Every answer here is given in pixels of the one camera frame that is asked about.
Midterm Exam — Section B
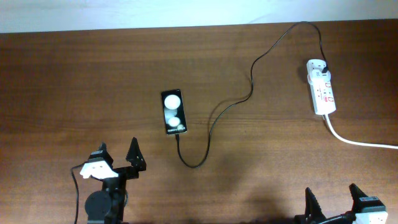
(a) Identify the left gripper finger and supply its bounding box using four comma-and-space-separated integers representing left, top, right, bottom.
126, 137, 147, 172
88, 142, 114, 168

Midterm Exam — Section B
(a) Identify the black USB charging cable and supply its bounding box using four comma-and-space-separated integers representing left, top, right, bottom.
174, 21, 330, 169

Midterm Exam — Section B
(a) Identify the white USB charger adapter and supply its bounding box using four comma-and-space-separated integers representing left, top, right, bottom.
307, 59, 331, 85

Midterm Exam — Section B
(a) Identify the black Samsung flip phone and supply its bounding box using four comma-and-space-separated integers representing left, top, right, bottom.
161, 89, 188, 135

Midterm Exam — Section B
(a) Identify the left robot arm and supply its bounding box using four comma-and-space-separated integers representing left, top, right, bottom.
80, 138, 146, 223

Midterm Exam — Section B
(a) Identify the white power strip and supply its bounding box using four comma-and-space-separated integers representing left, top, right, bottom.
307, 72, 336, 115

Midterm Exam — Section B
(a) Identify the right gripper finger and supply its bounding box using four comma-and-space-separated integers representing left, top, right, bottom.
349, 184, 386, 213
304, 187, 326, 220

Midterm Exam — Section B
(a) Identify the white power strip cord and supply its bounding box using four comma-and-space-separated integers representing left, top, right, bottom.
322, 114, 398, 151

